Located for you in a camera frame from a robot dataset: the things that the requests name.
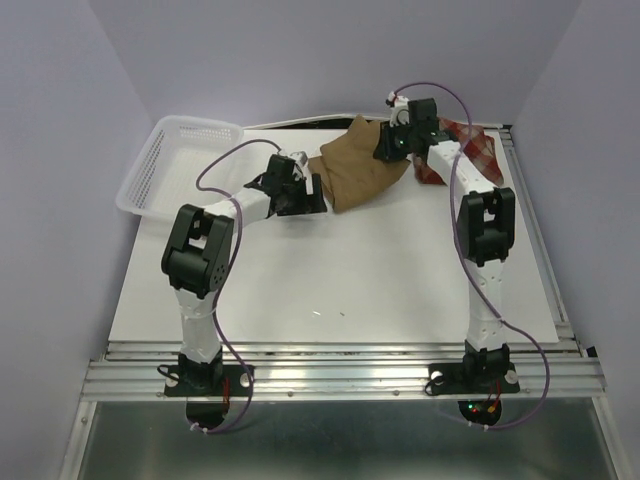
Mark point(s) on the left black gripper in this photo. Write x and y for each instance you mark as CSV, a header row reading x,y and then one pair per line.
x,y
309,203

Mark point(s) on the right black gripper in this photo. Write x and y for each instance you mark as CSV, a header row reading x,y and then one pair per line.
x,y
385,150

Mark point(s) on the brown skirt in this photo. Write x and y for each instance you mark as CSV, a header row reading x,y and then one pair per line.
x,y
350,174

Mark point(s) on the red plaid skirt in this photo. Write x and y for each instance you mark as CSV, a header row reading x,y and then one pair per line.
x,y
479,148

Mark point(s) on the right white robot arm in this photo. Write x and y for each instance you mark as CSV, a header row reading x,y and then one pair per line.
x,y
483,214

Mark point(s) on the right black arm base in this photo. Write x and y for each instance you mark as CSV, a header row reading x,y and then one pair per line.
x,y
479,372

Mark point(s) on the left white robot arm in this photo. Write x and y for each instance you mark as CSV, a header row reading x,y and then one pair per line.
x,y
204,242

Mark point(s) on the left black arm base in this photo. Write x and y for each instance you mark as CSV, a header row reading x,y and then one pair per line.
x,y
188,378

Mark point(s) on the white plastic basket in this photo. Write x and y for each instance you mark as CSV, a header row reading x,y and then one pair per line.
x,y
163,176

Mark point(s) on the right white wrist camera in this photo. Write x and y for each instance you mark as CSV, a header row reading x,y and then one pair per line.
x,y
399,109

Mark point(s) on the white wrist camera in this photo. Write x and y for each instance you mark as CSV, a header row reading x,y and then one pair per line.
x,y
399,109
299,160

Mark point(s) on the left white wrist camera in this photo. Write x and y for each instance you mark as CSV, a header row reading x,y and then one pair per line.
x,y
299,160

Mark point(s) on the aluminium frame rail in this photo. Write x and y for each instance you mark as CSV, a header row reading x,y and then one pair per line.
x,y
356,410

